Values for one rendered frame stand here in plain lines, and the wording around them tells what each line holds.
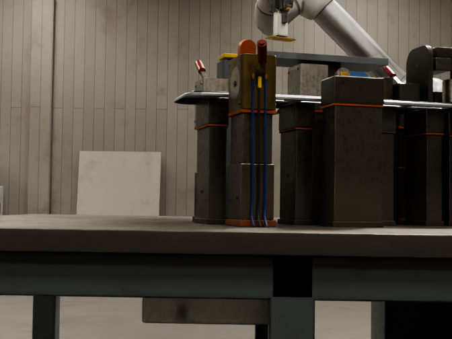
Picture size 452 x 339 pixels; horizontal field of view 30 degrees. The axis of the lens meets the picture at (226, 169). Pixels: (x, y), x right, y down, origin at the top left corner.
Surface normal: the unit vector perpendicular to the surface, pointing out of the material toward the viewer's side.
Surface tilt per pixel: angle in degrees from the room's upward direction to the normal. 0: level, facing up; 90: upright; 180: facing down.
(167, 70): 90
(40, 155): 90
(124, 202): 81
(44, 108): 90
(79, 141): 90
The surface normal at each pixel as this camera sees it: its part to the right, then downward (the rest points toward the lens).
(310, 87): 0.26, -0.04
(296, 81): -0.96, -0.03
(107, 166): -0.02, -0.19
